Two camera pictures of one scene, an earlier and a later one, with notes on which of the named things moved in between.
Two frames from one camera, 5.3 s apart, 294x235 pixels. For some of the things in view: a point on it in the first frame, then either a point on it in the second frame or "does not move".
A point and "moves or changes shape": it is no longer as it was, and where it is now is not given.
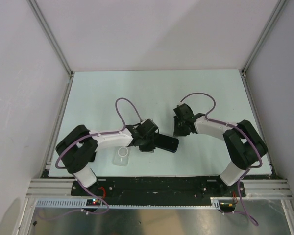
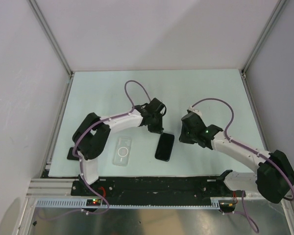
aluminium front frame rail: [253, 188] does not move
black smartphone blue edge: [168, 143] moves or changes shape
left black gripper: [149, 148] -> [158, 129]
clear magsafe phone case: [121, 155] does not move
